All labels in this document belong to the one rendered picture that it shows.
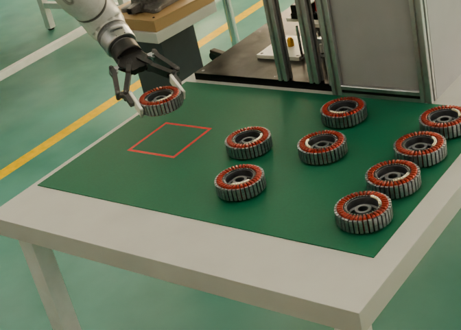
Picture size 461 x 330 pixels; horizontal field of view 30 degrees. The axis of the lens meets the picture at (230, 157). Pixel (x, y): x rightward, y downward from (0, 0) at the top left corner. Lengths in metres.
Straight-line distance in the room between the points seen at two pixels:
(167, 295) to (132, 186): 0.97
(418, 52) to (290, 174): 0.44
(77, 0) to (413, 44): 0.83
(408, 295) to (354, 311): 1.25
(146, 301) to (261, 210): 1.22
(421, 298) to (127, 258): 1.17
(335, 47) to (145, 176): 0.58
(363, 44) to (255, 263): 0.74
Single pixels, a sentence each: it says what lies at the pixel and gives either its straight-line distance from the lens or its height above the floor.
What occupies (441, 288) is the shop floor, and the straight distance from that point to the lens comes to 2.75.
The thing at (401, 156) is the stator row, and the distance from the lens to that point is 1.86.
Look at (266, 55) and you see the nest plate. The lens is 2.53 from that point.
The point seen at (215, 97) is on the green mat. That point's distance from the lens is 2.40.
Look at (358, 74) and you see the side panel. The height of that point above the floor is 0.81.
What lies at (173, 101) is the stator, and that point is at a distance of 2.13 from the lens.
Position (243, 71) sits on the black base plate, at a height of 0.77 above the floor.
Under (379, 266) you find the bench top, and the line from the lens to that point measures 1.59.
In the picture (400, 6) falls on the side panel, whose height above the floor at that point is 0.99.
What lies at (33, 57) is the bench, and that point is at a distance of 5.08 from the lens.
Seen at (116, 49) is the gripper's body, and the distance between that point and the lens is 2.26.
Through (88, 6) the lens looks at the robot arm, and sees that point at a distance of 2.24.
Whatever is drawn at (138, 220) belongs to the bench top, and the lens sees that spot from 1.90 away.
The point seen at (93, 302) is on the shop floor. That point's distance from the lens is 3.05.
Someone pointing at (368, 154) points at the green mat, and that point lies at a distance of 1.95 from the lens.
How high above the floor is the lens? 1.68
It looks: 27 degrees down
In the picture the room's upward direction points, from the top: 13 degrees counter-clockwise
